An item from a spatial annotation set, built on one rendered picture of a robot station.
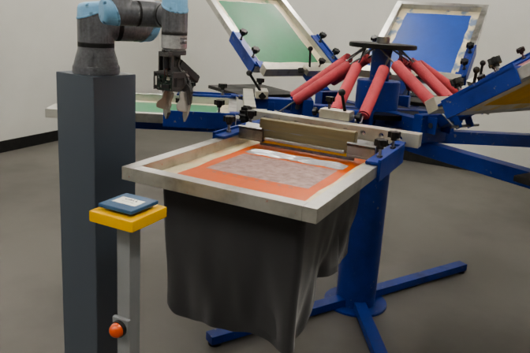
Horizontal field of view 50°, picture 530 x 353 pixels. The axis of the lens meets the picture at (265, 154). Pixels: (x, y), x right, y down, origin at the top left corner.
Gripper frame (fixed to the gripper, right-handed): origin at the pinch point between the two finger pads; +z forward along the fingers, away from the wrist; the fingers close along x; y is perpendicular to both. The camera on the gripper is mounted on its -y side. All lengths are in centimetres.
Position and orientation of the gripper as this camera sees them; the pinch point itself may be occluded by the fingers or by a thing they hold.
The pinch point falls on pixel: (177, 116)
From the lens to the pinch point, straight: 175.2
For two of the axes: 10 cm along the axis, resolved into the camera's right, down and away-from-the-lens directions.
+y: -4.6, 1.9, -8.7
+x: 8.9, 1.6, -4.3
